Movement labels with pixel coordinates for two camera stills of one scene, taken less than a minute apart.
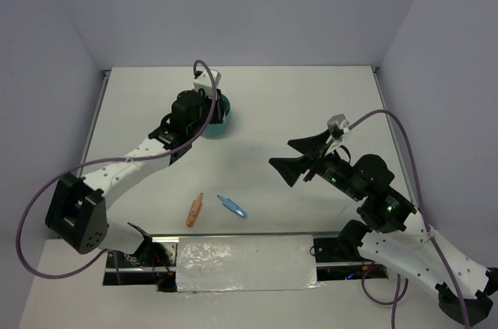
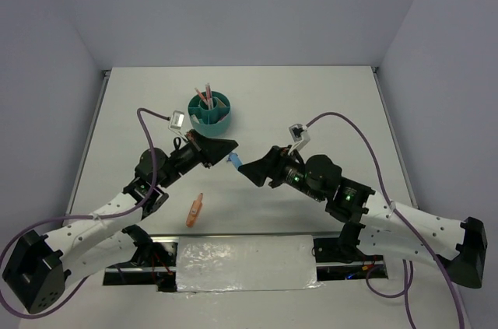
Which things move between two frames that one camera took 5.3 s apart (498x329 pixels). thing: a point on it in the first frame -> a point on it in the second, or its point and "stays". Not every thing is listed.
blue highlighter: (232, 207) -> (235, 160)
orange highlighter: (194, 211) stays
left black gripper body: (206, 106) -> (187, 158)
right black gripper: (310, 145) -> (257, 170)
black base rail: (335, 257) stays
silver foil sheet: (245, 263) stays
